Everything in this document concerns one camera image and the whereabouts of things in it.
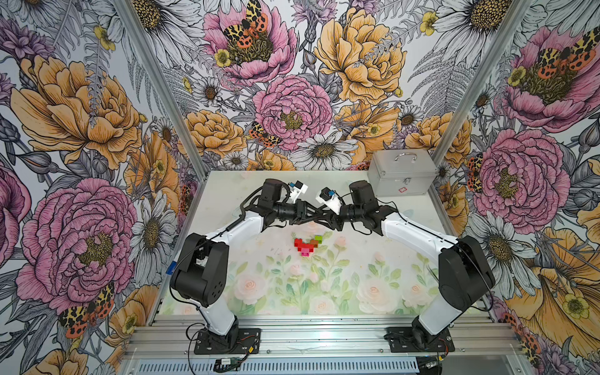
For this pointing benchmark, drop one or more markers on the aluminium front rail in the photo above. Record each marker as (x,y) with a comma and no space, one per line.
(320,336)

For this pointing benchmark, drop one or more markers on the blue white card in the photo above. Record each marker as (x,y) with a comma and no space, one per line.
(172,267)

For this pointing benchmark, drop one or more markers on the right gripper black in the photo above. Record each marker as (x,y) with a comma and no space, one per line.
(331,220)

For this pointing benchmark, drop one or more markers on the silver metal case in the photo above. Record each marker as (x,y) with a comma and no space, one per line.
(401,172)

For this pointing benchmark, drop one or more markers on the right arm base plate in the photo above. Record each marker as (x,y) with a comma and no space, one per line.
(407,339)

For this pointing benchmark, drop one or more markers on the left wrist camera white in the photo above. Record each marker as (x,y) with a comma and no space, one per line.
(296,190)

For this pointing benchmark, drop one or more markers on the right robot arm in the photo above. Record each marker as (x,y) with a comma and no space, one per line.
(464,274)

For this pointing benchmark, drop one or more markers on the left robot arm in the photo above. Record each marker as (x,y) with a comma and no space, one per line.
(201,273)

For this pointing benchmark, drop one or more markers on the small green circuit board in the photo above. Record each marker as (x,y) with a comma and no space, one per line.
(224,365)

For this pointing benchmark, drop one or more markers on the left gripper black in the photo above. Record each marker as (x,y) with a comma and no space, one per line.
(301,210)

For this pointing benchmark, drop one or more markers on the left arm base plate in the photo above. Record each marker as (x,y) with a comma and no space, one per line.
(246,341)

